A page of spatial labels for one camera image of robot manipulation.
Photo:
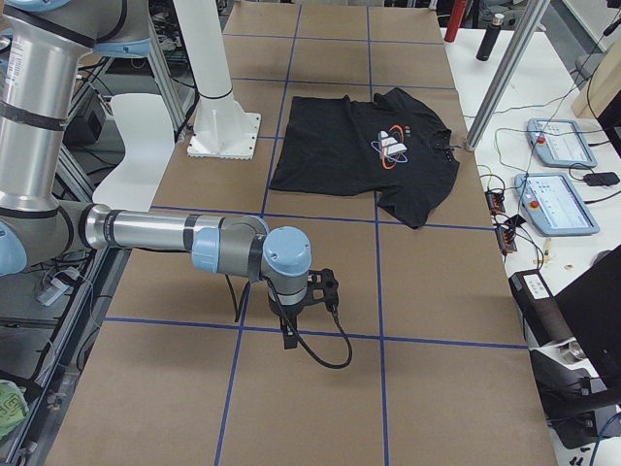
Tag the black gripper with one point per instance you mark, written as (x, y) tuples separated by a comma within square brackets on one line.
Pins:
[(285, 312)]

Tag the black graphic t-shirt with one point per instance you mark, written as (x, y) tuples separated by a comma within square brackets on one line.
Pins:
[(394, 145)]

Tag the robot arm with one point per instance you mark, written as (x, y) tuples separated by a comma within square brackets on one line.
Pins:
[(49, 40)]

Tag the black power strip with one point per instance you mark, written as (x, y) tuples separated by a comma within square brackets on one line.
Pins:
[(503, 226)]

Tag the white plastic chair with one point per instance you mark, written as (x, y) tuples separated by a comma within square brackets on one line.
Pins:
[(148, 137)]

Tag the black monitor stand device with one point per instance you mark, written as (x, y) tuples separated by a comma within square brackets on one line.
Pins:
[(577, 367)]

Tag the green patterned cloth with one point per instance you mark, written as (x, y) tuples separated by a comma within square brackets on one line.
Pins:
[(13, 407)]

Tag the lower teach pendant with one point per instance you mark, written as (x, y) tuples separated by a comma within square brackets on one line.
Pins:
[(553, 205)]

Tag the teach pendant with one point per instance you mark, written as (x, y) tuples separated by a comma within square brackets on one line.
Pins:
[(559, 143), (553, 205)]

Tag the upper teach pendant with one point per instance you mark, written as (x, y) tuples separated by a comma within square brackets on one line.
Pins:
[(559, 143)]

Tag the black bottle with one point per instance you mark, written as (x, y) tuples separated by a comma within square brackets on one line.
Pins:
[(487, 43)]

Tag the red bottle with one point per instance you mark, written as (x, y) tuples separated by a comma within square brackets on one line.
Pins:
[(452, 28)]

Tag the white pedestal column base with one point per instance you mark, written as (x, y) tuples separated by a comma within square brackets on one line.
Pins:
[(221, 127)]

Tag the aluminium frame post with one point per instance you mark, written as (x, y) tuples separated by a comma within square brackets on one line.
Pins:
[(517, 45)]

